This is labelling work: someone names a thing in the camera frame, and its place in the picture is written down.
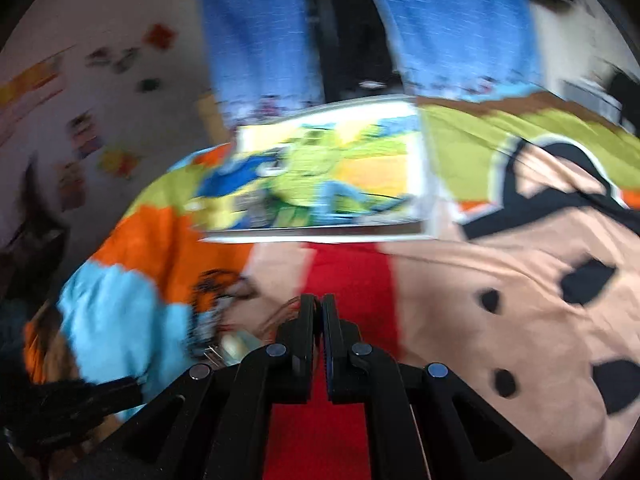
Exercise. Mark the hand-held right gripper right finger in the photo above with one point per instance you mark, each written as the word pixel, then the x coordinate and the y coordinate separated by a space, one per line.
pixel 327 340

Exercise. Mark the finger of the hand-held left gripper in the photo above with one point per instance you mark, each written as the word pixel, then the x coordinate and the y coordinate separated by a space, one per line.
pixel 122 392

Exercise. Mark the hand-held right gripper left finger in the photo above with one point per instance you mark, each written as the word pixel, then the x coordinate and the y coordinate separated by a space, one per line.
pixel 310 340

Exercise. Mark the pile of jewelry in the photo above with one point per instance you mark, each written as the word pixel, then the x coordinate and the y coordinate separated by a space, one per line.
pixel 220 310

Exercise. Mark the clear plastic organizer box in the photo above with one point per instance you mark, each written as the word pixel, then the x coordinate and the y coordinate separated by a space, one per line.
pixel 325 180

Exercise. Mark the colourful cartoon printed blanket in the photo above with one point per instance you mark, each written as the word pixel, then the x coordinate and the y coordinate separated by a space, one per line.
pixel 500 270

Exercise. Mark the yellow wooden board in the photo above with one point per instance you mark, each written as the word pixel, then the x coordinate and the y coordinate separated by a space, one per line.
pixel 212 117

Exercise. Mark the dark hanging clothes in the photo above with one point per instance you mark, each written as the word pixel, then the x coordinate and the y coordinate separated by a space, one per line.
pixel 345 35

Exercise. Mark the blue patterned curtain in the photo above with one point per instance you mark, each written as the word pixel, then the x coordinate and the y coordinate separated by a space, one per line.
pixel 255 30
pixel 450 25

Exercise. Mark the white furniture piece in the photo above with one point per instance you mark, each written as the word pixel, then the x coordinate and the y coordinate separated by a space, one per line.
pixel 587 100

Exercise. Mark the black object beside furniture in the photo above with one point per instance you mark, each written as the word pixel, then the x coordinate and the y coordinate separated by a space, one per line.
pixel 627 100

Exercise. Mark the cartoon couple wall poster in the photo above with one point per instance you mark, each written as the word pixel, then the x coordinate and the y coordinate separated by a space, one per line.
pixel 71 185

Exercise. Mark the yellow cartoon wall poster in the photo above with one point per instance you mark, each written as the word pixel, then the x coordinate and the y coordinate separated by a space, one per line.
pixel 119 162

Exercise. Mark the cartoon figure wall poster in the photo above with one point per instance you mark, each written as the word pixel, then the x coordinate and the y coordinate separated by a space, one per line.
pixel 84 130

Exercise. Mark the small green wall sticker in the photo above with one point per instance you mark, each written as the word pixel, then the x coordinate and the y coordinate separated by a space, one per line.
pixel 149 84

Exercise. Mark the yellow and pink wall banner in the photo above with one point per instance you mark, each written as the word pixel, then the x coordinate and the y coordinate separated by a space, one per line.
pixel 30 82

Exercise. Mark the small wall photo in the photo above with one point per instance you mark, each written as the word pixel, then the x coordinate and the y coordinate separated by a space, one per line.
pixel 97 56
pixel 126 60

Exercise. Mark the red diamond wall paper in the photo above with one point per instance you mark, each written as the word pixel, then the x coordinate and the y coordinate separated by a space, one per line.
pixel 160 36

